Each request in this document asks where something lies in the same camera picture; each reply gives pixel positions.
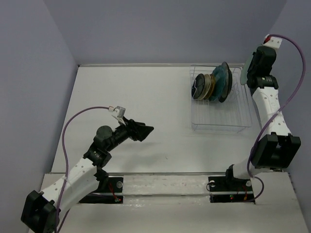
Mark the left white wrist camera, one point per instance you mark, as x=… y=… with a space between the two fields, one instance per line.
x=117 y=113

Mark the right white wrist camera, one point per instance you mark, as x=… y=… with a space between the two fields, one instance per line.
x=272 y=42

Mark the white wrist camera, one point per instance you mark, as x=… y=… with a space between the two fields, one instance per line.
x=272 y=42
x=117 y=113

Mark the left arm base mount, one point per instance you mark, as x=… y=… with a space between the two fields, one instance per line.
x=106 y=193

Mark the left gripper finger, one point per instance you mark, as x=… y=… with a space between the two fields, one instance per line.
x=136 y=124
x=141 y=132

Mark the cream plate with black spot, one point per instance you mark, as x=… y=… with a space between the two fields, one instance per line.
x=206 y=87

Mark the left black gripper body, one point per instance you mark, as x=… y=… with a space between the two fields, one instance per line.
x=121 y=134

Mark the teal scalloped plate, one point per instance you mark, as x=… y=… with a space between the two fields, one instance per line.
x=219 y=74

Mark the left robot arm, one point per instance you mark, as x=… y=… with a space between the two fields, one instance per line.
x=43 y=210

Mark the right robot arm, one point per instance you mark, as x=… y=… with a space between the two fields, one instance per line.
x=275 y=146

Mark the light green floral plate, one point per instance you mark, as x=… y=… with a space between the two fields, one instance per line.
x=243 y=76

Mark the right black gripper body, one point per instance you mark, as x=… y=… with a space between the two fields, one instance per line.
x=251 y=71

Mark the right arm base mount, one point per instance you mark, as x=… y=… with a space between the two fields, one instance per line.
x=223 y=191

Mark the brown rimmed cream plate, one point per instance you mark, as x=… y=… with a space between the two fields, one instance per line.
x=228 y=83

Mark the white wire dish rack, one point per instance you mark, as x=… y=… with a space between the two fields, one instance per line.
x=231 y=116

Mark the yellow amber plate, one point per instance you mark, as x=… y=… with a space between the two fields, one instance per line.
x=211 y=87

